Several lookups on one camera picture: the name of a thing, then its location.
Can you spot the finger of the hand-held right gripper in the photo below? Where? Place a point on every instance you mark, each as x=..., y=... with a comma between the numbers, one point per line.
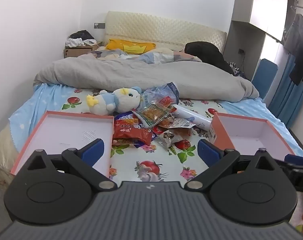
x=294, y=159

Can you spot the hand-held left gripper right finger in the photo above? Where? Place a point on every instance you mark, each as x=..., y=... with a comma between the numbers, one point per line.
x=208, y=152

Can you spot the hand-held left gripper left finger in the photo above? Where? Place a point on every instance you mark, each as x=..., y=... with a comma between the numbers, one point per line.
x=94, y=151

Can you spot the orange box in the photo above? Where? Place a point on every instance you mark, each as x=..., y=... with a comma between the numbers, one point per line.
x=246, y=132

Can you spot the clear brown snack packet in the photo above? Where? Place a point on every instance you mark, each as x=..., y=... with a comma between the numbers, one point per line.
x=181, y=123

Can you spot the white bottle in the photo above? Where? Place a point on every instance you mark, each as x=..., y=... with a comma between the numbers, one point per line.
x=191, y=116

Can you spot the long red snack packet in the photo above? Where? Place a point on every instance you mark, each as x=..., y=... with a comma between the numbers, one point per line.
x=131, y=132

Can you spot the dark seaweed snack packet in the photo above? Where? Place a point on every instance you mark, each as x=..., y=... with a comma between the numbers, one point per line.
x=167, y=140

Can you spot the dark blue red packet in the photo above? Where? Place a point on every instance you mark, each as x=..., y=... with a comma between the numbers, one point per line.
x=124, y=117

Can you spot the blue white plush toy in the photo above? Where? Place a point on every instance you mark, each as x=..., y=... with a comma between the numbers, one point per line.
x=121, y=100

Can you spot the blue curtain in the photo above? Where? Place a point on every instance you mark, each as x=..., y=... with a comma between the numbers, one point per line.
x=286, y=97

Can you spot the red packet with white label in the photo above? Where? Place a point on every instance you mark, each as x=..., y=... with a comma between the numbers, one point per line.
x=165, y=101

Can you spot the clear orange packet green edge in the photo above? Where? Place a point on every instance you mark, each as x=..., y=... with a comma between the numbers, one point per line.
x=152, y=113

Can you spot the light blue bed sheet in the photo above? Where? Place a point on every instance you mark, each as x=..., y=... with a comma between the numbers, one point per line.
x=34, y=105

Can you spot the blue chair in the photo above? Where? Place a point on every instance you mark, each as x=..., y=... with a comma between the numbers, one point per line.
x=265, y=77

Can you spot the bedside table clutter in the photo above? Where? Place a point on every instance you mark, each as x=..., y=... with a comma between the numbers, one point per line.
x=237, y=68

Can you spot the grey duvet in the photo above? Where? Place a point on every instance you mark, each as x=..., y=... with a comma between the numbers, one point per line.
x=141, y=75

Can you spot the cream bed base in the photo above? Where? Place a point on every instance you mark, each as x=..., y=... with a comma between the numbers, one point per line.
x=1, y=155

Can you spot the black garment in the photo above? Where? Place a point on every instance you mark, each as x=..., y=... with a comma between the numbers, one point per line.
x=206, y=53

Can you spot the cardboard box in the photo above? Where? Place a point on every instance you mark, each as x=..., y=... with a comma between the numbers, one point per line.
x=74, y=51

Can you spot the yellow pillow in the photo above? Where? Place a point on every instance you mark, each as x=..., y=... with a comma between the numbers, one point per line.
x=121, y=45

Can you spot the patterned patchwork quilt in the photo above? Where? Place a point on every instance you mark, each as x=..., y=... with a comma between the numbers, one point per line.
x=156, y=55

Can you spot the pile of crumpled clothes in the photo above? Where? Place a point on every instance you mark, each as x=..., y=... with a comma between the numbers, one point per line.
x=79, y=38

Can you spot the row of hanging clothes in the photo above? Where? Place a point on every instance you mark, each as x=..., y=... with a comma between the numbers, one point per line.
x=300, y=42

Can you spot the cream padded headboard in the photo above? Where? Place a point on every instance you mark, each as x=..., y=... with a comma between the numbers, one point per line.
x=166, y=27

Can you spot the black wall plug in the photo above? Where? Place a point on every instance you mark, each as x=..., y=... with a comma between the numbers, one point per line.
x=241, y=51

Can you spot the grey wall socket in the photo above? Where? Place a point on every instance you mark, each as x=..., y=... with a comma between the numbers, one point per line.
x=99, y=25

